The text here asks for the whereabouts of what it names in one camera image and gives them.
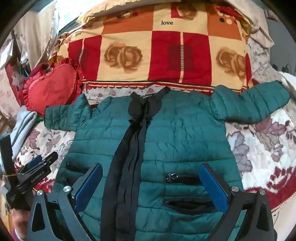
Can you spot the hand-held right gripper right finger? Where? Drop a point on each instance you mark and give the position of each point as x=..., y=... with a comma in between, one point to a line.
x=214, y=187

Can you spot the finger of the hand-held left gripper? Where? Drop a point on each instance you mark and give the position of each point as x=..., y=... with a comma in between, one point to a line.
x=49, y=157
x=34, y=161

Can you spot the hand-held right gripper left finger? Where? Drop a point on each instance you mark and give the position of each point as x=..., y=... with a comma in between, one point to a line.
x=89, y=183

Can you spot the green puffer jacket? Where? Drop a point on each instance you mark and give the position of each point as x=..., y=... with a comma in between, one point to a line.
x=185, y=129

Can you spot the person's left forearm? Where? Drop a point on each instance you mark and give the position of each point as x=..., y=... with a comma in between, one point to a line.
x=19, y=222

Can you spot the grey folded cloth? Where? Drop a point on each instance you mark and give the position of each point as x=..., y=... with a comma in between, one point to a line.
x=23, y=125

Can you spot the floral fleece blanket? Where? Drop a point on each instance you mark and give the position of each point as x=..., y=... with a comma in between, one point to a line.
x=259, y=150

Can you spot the red heart-shaped pillow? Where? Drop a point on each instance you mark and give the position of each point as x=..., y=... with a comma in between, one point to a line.
x=50, y=90

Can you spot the white curtain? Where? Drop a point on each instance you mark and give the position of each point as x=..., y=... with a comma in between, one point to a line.
x=39, y=30

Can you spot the red checkered rose quilt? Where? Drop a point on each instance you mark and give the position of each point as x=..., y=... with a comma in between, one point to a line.
x=166, y=67

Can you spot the pale floral cloth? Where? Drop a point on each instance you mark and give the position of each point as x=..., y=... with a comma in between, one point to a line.
x=263, y=25

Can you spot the white bed frame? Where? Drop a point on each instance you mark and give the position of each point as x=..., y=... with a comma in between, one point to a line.
x=289, y=80

